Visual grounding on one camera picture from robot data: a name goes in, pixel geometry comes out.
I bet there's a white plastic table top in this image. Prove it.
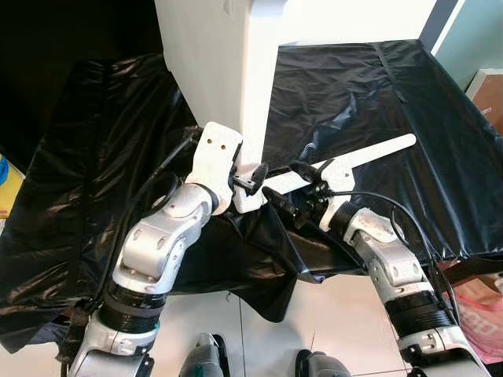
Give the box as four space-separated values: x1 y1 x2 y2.
155 0 284 214

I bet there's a black plastic cover sheet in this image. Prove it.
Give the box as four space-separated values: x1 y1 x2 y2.
0 39 503 354

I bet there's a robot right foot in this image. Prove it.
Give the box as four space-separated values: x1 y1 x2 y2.
295 350 352 377

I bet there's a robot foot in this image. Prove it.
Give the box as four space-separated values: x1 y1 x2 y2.
179 333 230 377
295 350 352 377

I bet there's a dark wooden table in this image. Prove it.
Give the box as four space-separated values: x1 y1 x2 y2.
440 255 503 287

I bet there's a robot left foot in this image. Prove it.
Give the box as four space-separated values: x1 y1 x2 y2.
179 333 230 377

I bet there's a brown wooden cabinet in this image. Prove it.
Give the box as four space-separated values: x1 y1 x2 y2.
466 69 503 136

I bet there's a red plastic bag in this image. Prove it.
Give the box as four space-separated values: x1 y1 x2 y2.
452 275 503 366

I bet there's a yellow plastic container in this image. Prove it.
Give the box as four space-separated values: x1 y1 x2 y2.
0 153 24 221

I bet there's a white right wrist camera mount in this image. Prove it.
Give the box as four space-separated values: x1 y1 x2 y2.
317 157 358 230

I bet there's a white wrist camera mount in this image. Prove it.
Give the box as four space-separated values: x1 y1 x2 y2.
317 157 358 230
191 122 244 214

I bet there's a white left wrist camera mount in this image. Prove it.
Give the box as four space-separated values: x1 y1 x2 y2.
191 122 244 214

